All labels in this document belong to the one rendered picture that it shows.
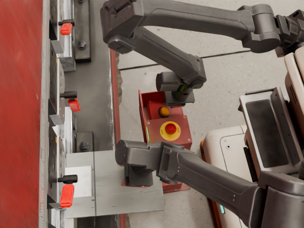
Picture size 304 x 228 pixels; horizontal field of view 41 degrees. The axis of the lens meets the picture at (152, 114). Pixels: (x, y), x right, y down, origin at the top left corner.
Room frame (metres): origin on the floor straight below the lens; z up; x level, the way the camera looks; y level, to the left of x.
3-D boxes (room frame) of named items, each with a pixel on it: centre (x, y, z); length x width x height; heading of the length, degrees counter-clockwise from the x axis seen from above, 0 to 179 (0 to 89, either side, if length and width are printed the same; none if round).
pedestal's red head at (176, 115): (0.55, -0.05, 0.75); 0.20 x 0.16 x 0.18; 11
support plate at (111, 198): (0.27, 0.10, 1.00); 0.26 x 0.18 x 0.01; 97
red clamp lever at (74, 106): (0.41, 0.20, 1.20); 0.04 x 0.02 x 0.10; 97
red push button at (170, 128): (0.51, -0.07, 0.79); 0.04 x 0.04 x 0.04
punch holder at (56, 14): (0.63, 0.29, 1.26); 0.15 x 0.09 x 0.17; 7
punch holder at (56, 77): (0.43, 0.26, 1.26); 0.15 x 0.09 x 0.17; 7
